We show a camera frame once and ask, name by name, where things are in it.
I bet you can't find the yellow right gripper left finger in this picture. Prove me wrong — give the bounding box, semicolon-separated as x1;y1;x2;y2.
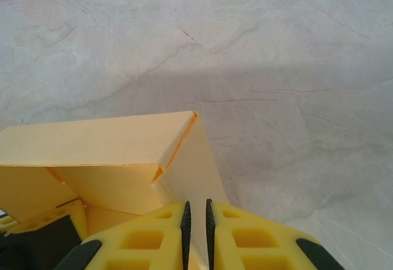
56;201;193;270

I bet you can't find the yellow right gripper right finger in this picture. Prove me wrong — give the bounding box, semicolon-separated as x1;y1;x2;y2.
204;198;338;270

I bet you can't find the yellow paper box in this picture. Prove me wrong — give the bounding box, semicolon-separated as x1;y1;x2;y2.
0;110;239;270

